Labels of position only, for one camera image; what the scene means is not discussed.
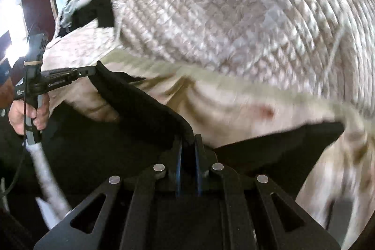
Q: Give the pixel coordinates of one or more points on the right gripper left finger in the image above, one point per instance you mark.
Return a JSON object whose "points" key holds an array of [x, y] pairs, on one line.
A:
{"points": [[174, 167]]}

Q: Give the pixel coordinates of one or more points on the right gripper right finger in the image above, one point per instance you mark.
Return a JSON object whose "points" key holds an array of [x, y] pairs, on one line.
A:
{"points": [[202, 167]]}

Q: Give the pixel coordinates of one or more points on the black pants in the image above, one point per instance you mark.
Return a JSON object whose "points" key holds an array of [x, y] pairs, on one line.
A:
{"points": [[82, 152]]}

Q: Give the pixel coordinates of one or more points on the person's left hand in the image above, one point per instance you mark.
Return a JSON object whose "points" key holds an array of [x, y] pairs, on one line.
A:
{"points": [[27, 115]]}

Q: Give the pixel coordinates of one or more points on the dark red door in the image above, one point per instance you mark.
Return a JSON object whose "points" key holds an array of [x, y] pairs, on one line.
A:
{"points": [[38, 15]]}

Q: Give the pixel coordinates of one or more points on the floral plush blanket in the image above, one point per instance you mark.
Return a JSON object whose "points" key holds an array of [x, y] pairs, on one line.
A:
{"points": [[226, 109]]}

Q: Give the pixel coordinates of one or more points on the quilted beige comforter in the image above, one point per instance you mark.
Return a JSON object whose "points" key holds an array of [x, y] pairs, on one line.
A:
{"points": [[320, 47]]}

